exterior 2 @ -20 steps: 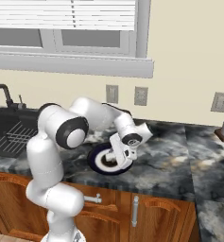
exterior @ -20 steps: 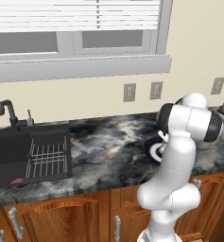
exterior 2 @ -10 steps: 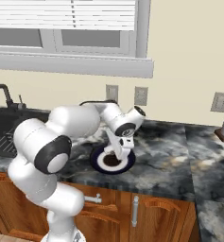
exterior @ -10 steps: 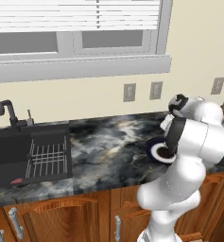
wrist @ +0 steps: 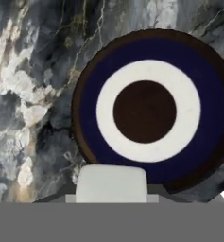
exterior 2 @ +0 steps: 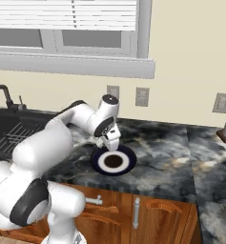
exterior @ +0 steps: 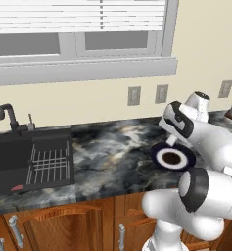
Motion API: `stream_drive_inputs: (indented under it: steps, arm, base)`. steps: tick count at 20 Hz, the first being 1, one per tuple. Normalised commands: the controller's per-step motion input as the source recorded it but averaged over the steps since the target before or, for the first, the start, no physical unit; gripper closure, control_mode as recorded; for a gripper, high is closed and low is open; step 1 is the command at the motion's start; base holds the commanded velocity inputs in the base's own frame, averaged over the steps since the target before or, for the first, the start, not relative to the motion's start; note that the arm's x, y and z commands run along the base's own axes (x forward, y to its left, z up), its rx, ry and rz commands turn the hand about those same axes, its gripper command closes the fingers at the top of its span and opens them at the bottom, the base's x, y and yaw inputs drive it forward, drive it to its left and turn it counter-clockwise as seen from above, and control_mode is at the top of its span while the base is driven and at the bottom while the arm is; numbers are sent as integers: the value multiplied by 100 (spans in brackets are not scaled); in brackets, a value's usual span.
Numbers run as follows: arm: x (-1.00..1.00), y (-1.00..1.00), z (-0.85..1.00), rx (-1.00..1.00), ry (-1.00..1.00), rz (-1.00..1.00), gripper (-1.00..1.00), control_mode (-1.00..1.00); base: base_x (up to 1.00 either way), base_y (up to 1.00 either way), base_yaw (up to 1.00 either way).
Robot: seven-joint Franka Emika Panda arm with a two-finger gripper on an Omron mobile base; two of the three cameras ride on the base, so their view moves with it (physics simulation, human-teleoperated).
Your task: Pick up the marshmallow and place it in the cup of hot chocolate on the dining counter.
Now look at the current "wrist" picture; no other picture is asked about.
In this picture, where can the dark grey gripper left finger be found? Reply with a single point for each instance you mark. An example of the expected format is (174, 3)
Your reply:
(70, 198)

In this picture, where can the white marshmallow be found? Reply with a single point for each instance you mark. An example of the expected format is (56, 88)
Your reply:
(111, 184)

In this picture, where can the white cup of hot chocolate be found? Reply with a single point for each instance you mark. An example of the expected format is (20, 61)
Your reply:
(148, 71)

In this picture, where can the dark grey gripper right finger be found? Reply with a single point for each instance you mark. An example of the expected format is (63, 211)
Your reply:
(152, 198)

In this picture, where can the blue saucer with brown rim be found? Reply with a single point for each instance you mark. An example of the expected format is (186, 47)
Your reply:
(88, 94)

